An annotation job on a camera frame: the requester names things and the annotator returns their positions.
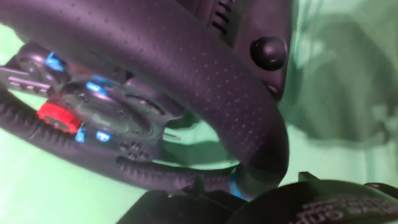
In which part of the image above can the black racing steering wheel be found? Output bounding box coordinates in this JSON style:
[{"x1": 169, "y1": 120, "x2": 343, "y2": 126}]
[{"x1": 0, "y1": 0, "x2": 290, "y2": 200}]

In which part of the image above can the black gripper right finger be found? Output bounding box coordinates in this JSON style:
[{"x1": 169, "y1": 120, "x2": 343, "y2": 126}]
[{"x1": 226, "y1": 170, "x2": 398, "y2": 224}]

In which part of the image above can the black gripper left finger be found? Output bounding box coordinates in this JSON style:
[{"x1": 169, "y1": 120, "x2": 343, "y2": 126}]
[{"x1": 116, "y1": 174, "x2": 249, "y2": 224}]

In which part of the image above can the black steering wheel base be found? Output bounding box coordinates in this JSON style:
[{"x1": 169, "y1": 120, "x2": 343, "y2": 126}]
[{"x1": 174, "y1": 0, "x2": 295, "y2": 103}]

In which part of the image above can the green cloth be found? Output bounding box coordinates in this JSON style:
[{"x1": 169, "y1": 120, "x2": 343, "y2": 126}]
[{"x1": 0, "y1": 0, "x2": 398, "y2": 224}]

